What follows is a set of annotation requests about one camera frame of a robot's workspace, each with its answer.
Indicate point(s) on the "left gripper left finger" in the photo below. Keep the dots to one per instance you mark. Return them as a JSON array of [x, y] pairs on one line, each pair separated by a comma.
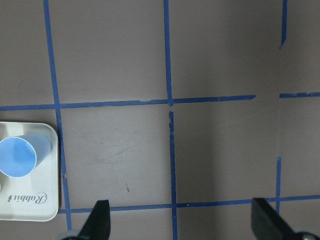
[[97, 225]]

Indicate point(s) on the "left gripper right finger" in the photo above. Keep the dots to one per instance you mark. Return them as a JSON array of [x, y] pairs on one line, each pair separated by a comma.
[[267, 224]]

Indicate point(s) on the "cream serving tray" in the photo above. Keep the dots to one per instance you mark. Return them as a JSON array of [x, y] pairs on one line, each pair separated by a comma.
[[35, 197]]

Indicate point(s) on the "blue plastic cup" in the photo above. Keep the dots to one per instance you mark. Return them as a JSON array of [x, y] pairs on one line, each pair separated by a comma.
[[20, 155]]

